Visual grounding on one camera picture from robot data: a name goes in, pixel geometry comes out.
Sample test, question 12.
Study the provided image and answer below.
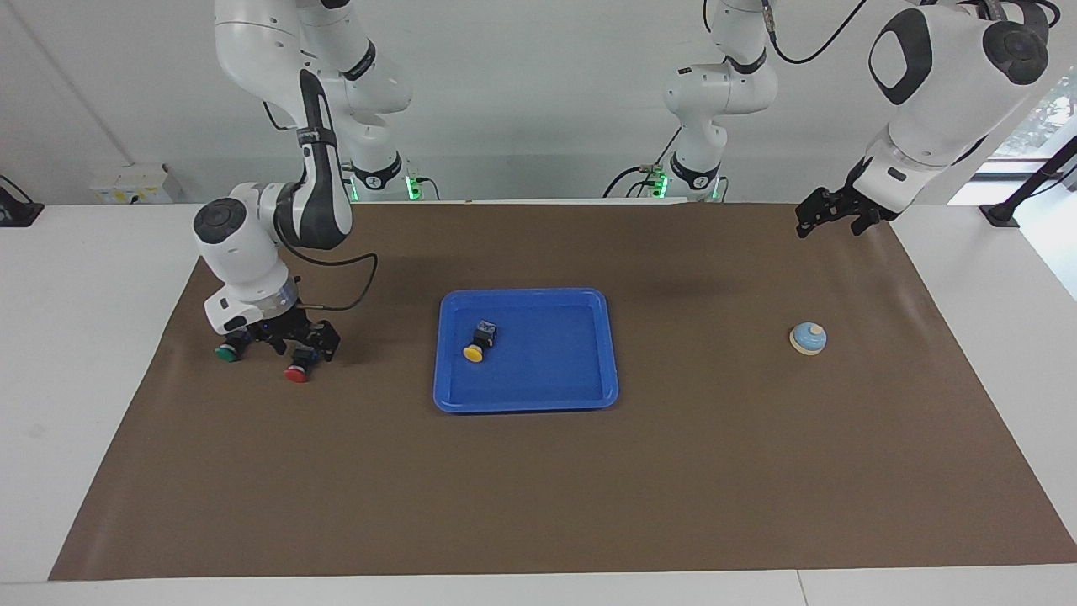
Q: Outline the black desk clamp device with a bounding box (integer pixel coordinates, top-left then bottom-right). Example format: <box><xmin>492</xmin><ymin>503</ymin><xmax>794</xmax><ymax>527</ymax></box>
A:
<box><xmin>0</xmin><ymin>174</ymin><xmax>45</xmax><ymax>228</ymax></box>

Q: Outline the black left arm base cable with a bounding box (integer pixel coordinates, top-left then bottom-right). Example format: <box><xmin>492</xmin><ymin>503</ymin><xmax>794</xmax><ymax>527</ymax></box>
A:
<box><xmin>602</xmin><ymin>126</ymin><xmax>682</xmax><ymax>199</ymax></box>

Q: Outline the yellow mushroom push button switch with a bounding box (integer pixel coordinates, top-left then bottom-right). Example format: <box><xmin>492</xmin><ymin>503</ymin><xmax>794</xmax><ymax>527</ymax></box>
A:
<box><xmin>463</xmin><ymin>319</ymin><xmax>499</xmax><ymax>364</ymax></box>

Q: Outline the red mushroom push button switch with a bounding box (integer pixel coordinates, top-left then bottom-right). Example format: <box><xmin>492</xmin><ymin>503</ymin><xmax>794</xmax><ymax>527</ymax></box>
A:
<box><xmin>284</xmin><ymin>343</ymin><xmax>318</xmax><ymax>385</ymax></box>

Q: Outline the white wall socket box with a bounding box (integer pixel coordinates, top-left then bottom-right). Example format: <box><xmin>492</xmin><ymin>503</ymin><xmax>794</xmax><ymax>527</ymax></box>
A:
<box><xmin>91</xmin><ymin>162</ymin><xmax>182</xmax><ymax>205</ymax></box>

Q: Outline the black angled stand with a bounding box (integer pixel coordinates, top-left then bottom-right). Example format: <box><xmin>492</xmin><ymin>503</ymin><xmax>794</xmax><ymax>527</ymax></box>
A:
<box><xmin>979</xmin><ymin>135</ymin><xmax>1077</xmax><ymax>230</ymax></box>

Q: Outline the green mushroom push button switch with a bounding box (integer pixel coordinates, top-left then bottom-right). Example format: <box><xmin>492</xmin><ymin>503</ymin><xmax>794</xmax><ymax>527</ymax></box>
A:
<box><xmin>214</xmin><ymin>330</ymin><xmax>253</xmax><ymax>364</ymax></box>

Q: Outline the brown table mat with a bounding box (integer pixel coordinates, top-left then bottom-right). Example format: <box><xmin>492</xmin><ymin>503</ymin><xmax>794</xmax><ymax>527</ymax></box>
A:
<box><xmin>48</xmin><ymin>200</ymin><xmax>1077</xmax><ymax>582</ymax></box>

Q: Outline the light blue call bell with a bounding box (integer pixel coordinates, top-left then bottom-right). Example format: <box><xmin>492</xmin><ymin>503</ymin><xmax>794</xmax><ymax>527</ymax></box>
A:
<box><xmin>788</xmin><ymin>322</ymin><xmax>828</xmax><ymax>357</ymax></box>

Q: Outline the blue plastic tray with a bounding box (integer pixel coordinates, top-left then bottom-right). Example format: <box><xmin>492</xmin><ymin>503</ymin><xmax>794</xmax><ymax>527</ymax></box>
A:
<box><xmin>432</xmin><ymin>288</ymin><xmax>620</xmax><ymax>414</ymax></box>

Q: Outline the window with green foliage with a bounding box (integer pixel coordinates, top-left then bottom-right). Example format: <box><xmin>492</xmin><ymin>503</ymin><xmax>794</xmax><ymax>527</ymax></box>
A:
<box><xmin>989</xmin><ymin>67</ymin><xmax>1077</xmax><ymax>165</ymax></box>

